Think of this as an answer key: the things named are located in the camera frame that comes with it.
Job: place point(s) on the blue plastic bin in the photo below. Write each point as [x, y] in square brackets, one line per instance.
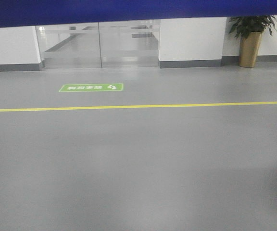
[15, 13]

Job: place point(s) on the green floor sign sticker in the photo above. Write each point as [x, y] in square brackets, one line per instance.
[92, 87]

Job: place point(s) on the glass double door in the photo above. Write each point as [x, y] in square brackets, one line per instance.
[100, 45]

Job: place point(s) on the gold plant pot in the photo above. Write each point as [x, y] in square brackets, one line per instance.
[249, 48]

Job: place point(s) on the green potted plant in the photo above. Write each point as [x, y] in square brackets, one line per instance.
[243, 25]

